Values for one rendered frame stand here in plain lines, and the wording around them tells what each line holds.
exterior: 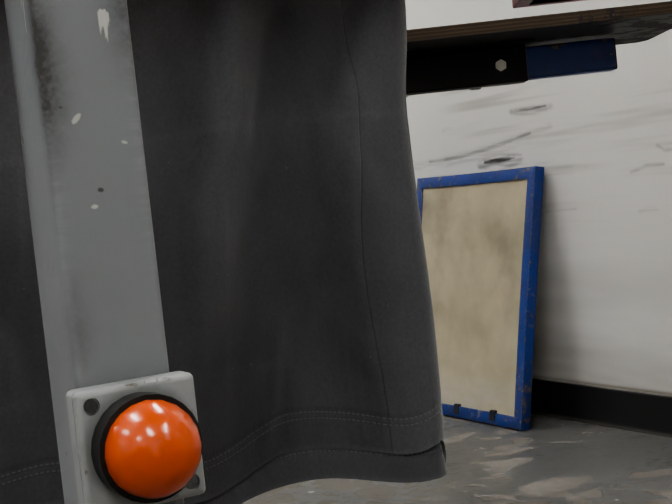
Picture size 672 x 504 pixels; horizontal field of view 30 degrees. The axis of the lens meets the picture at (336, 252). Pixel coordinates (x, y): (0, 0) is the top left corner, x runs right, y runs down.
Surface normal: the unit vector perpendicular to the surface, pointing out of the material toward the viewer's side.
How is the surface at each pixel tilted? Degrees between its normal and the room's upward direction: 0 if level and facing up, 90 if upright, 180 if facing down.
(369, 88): 93
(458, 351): 78
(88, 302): 90
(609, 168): 90
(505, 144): 90
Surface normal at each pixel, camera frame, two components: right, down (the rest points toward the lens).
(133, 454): -0.32, -0.07
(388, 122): 0.52, 0.00
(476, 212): -0.87, -0.04
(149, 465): 0.02, 0.22
